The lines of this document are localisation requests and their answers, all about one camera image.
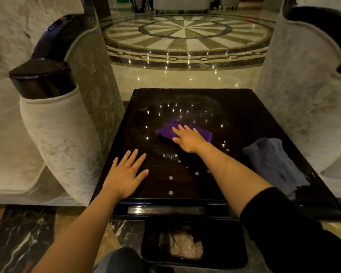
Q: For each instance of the person's left middle finger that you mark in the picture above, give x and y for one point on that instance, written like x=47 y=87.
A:
x=131 y=158

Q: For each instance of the black glossy side table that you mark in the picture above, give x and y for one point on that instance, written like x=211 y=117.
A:
x=216 y=116

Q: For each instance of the person's left little finger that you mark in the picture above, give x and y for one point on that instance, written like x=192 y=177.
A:
x=114 y=162

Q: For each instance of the person's black sleeve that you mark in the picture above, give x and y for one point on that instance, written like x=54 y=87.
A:
x=295 y=235

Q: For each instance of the person's right forearm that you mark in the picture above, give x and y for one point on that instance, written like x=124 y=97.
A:
x=233 y=179

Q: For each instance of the person's right hand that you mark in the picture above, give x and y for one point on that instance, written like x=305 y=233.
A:
x=189 y=139

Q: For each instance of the person's left forearm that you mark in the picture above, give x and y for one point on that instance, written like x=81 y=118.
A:
x=82 y=235

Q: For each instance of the beige velvet armchair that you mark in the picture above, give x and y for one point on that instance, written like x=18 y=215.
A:
x=307 y=90

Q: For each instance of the crumpled paper waste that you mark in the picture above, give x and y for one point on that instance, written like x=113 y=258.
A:
x=184 y=244

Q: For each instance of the person's left thumb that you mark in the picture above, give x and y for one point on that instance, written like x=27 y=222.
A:
x=142 y=176

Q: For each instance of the beige velvet sofa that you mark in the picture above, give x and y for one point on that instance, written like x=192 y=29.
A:
x=45 y=110

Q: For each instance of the person's right thumb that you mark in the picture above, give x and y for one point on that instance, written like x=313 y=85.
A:
x=176 y=140

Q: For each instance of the black waste bin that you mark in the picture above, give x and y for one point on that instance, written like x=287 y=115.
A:
x=216 y=241

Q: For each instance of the grey cleaning cloth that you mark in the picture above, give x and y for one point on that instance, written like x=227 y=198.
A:
x=275 y=164

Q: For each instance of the purple cleaning cloth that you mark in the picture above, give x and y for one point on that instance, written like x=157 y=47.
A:
x=170 y=130

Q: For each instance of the person's grey trousers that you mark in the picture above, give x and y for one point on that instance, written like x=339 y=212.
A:
x=120 y=261

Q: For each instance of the person's left hand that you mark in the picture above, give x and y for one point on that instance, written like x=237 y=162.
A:
x=122 y=179

